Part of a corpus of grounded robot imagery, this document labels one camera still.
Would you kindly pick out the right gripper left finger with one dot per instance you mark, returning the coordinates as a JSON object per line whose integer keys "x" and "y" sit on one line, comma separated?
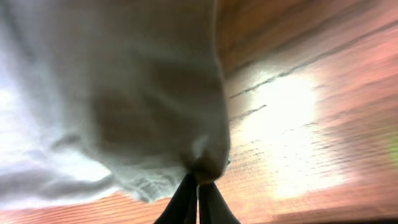
{"x": 182, "y": 208}

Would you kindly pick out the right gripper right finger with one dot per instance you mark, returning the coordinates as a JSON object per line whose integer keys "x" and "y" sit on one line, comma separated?
{"x": 212, "y": 207}

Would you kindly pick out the grey shorts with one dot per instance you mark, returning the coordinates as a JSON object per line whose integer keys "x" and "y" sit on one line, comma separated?
{"x": 100, "y": 96}

